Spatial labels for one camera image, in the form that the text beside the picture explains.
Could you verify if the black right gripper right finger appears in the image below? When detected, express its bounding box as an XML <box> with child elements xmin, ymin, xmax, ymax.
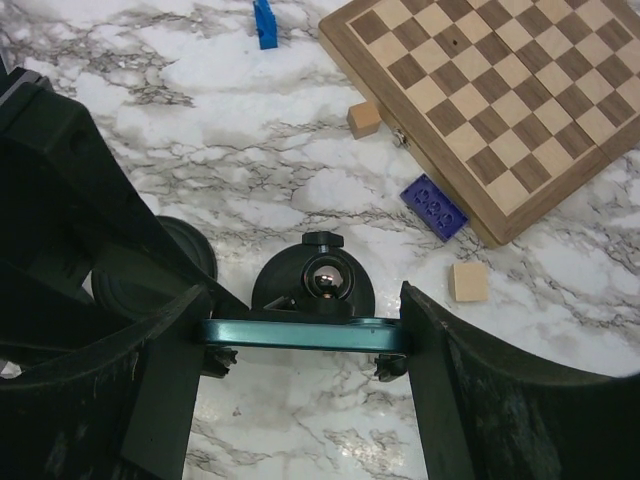
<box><xmin>400</xmin><ymin>283</ymin><xmax>639</xmax><ymax>479</ymax></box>

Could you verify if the light wooden cube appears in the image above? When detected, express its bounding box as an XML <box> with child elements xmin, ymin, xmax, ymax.
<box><xmin>450</xmin><ymin>262</ymin><xmax>489</xmax><ymax>302</ymax></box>

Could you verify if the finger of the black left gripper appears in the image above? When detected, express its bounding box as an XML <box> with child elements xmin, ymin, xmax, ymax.
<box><xmin>0</xmin><ymin>67</ymin><xmax>251</xmax><ymax>381</ymax></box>

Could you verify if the black ball-joint phone stand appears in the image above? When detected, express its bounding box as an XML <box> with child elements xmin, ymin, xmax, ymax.
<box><xmin>203</xmin><ymin>231</ymin><xmax>407</xmax><ymax>382</ymax></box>

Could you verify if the wooden chessboard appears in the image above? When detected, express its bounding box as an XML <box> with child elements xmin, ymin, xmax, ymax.
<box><xmin>318</xmin><ymin>0</ymin><xmax>639</xmax><ymax>247</ymax></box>

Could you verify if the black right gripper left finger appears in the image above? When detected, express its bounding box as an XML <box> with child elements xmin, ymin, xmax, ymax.
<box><xmin>1</xmin><ymin>286</ymin><xmax>211</xmax><ymax>479</ymax></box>

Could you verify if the purple lego brick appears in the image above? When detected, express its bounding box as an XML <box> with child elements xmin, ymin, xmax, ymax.
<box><xmin>400</xmin><ymin>174</ymin><xmax>469</xmax><ymax>242</ymax></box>

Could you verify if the black round-base phone stand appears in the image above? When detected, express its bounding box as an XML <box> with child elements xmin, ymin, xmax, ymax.
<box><xmin>91</xmin><ymin>215</ymin><xmax>218</xmax><ymax>320</ymax></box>

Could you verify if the blue plastic piece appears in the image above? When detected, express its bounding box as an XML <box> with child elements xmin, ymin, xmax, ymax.
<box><xmin>253</xmin><ymin>0</ymin><xmax>278</xmax><ymax>50</ymax></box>

